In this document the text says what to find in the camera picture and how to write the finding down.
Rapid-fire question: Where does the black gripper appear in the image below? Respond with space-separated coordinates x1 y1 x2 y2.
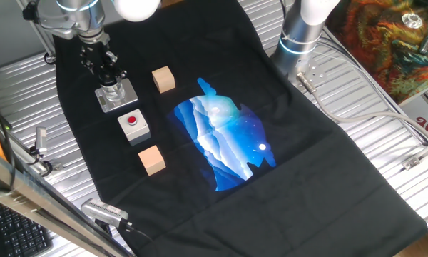
78 41 128 86

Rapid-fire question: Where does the clear glass jar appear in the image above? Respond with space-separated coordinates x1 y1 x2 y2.
102 84 126 104

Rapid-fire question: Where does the silver digital scale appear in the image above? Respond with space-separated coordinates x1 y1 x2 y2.
94 77 139 114

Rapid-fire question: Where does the light wooden cube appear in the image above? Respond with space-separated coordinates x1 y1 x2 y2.
138 145 167 177
151 65 176 94

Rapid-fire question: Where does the thin metal rod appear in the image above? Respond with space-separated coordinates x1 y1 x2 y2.
16 0 57 60

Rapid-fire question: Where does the white box with red button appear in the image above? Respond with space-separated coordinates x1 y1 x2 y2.
117 108 152 147

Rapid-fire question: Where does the black computer keyboard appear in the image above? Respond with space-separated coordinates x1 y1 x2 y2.
0 201 54 257

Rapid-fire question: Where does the black cloth with blue print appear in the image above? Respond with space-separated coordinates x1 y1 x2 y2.
51 0 428 257

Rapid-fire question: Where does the colourful orange painted cloth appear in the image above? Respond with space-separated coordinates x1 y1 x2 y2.
324 0 428 105

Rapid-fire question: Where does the silver round metal disc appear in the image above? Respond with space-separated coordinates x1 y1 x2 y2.
402 13 424 30

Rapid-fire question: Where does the white box with red print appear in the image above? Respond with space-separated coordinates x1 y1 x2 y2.
399 84 428 146

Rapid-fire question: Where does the small silver bracket device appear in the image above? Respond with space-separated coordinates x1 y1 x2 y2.
34 126 48 156

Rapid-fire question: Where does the silver depth camera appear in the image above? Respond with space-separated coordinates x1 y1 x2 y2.
81 198 130 229

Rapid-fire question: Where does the aluminium frame beam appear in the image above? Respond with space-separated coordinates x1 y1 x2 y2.
0 144 131 257

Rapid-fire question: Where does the black camera cable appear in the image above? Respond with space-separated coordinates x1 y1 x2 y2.
123 220 161 257

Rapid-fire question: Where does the grey cable with metal connector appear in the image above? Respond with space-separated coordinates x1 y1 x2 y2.
295 71 428 146

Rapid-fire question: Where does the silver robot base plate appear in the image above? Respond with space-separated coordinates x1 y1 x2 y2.
283 56 329 90

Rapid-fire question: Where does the metal angle bracket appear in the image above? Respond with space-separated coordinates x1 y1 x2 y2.
402 137 428 171

